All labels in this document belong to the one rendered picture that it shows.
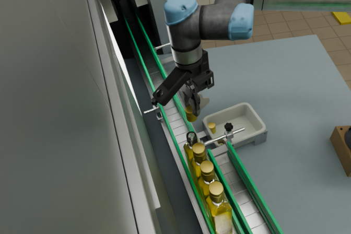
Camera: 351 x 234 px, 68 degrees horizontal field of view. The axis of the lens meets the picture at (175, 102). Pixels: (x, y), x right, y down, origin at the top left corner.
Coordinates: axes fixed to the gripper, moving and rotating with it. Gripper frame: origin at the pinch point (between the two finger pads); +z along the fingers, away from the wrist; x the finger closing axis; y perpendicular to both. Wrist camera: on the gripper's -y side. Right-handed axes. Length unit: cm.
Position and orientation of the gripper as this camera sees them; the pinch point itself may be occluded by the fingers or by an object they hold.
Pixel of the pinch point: (190, 110)
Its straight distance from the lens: 81.6
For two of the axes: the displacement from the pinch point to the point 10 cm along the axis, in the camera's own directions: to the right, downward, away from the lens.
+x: -5.5, -5.5, 6.2
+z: 1.6, 6.6, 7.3
